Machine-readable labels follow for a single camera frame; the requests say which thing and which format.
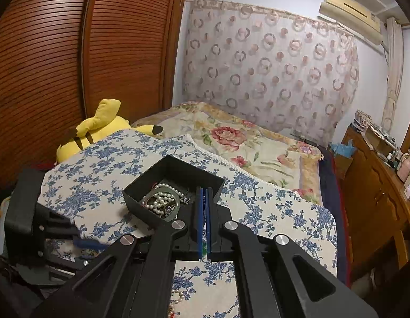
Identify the wooden louvered wardrobe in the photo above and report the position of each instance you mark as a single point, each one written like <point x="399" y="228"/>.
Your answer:
<point x="42" y="73"/>

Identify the sheer circle-patterned curtain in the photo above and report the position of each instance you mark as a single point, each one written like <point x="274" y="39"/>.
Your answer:
<point x="257" y="73"/>

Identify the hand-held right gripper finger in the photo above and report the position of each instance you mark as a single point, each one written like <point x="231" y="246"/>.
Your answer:
<point x="200" y="225"/>
<point x="208" y="225"/>

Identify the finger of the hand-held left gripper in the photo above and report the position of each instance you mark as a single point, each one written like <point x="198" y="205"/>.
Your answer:
<point x="92" y="243"/>
<point x="64" y="268"/>

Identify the cream floral window curtain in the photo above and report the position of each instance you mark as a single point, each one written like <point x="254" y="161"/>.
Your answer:
<point x="393" y="73"/>

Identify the blue floral cloth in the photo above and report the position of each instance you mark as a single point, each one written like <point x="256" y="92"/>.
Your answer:
<point x="102" y="159"/>

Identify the blue plastic bag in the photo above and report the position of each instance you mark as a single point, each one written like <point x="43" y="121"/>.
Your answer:
<point x="342" y="148"/>

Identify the brown cardboard box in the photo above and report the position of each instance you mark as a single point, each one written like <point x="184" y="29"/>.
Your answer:
<point x="343" y="165"/>

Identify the tangle of mixed jewelry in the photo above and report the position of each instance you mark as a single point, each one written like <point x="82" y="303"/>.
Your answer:
<point x="171" y="212"/>

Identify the pink thermos jug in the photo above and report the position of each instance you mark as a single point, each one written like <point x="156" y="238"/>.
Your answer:
<point x="406" y="167"/>

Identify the yellow plush toy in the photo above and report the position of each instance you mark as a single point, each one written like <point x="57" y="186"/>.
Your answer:
<point x="102" y="129"/>

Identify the dark blue bed sheet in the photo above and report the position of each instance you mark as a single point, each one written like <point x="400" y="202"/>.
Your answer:
<point x="337" y="212"/>

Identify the cream air conditioner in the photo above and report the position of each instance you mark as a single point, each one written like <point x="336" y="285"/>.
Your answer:
<point x="350" y="13"/>

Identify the pink floral bedspread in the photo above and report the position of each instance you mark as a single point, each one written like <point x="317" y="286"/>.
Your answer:
<point x="224" y="132"/>

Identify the black box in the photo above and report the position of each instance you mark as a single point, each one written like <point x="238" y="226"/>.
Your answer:
<point x="178" y="169"/>

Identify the wooden cabinet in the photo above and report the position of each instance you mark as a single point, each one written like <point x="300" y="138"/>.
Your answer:
<point x="373" y="188"/>

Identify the woven basket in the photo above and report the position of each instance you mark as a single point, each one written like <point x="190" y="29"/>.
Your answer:
<point x="363" y="119"/>

